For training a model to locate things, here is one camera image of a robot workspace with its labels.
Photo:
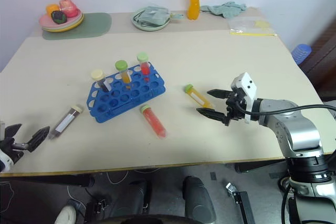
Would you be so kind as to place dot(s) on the black stand with silver clamp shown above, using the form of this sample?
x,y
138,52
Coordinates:
x,y
242,205

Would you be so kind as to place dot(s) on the green placemat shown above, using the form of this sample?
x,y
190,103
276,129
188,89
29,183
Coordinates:
x,y
94,28

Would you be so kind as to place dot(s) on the yellow-capped tube with dark liquid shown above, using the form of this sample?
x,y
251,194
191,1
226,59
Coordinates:
x,y
101,79

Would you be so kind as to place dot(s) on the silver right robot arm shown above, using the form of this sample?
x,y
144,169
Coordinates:
x,y
299,129

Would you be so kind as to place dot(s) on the green-capped tube with orange liquid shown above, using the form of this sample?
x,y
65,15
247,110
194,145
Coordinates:
x,y
124,73

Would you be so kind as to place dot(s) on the black table frame bar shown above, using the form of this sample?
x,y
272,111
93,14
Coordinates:
x,y
52,180
260,166

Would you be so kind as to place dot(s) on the white shoe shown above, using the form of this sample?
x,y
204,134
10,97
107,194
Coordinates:
x,y
65,214

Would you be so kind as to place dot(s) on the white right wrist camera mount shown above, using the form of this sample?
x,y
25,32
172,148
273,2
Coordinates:
x,y
248,85

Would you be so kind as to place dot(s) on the dark purple toy mangosteen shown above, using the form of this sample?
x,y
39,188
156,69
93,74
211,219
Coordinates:
x,y
58,17

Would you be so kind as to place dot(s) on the dark rounded robot foot shape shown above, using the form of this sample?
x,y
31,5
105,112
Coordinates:
x,y
198,200

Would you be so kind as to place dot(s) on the pale green plate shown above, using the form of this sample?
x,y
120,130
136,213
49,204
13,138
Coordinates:
x,y
149,26

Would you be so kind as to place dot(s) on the crumpled green cloth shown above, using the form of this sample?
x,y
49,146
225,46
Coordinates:
x,y
225,9

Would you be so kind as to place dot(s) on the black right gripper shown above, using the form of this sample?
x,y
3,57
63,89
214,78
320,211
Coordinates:
x,y
236,110

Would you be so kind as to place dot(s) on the green-capped tube with yellow liquid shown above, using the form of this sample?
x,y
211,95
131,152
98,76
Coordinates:
x,y
198,97

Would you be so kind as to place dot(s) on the blue plastic test tube rack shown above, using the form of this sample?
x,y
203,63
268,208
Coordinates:
x,y
123,100

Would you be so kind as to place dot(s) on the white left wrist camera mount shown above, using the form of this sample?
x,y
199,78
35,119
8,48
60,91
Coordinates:
x,y
4,162

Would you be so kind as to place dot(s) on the green fabric pouch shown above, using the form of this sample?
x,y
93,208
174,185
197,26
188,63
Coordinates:
x,y
152,15

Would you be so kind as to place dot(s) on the yellow plate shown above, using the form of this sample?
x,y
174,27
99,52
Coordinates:
x,y
73,26

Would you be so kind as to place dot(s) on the cream-capped tube with dark liquid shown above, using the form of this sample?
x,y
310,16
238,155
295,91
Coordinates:
x,y
65,120

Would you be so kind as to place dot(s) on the green-capped tube with red liquid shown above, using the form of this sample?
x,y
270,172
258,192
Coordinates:
x,y
153,121
144,68

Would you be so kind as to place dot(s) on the orange toy fruit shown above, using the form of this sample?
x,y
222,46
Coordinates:
x,y
51,8

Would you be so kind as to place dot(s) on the brown wooden furniture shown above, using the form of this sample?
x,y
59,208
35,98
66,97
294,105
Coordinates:
x,y
324,58

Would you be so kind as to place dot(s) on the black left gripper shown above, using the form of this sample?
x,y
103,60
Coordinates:
x,y
11,149

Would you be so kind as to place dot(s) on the pink plate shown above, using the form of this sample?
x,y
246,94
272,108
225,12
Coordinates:
x,y
48,23

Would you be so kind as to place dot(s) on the pink toy peach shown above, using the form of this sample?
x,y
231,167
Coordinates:
x,y
68,7

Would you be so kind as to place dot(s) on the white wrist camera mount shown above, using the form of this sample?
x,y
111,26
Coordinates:
x,y
248,85
4,162

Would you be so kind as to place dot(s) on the clear zip bag yellow strip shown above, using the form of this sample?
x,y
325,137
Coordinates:
x,y
249,26

